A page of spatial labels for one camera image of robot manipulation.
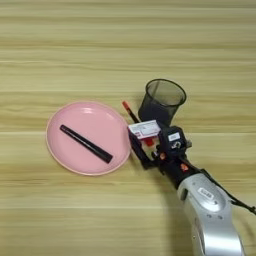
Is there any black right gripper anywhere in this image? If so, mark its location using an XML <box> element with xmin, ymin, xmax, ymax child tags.
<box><xmin>128</xmin><ymin>120</ymin><xmax>202</xmax><ymax>190</ymax></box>

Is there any small white and red box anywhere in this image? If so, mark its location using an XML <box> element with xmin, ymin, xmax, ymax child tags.
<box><xmin>127</xmin><ymin>119</ymin><xmax>162</xmax><ymax>141</ymax></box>

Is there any round pink plate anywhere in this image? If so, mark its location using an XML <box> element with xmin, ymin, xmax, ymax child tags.
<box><xmin>45</xmin><ymin>100</ymin><xmax>132</xmax><ymax>177</ymax></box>

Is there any small black box white label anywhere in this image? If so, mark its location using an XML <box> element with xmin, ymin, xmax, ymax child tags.
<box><xmin>164</xmin><ymin>125</ymin><xmax>189</xmax><ymax>157</ymax></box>

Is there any black mesh pen cup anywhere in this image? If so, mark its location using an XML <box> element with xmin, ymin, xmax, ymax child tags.
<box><xmin>137</xmin><ymin>78</ymin><xmax>187</xmax><ymax>128</ymax></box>

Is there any red and black marker pen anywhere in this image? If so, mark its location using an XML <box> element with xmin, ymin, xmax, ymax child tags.
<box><xmin>121</xmin><ymin>100</ymin><xmax>155</xmax><ymax>148</ymax></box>

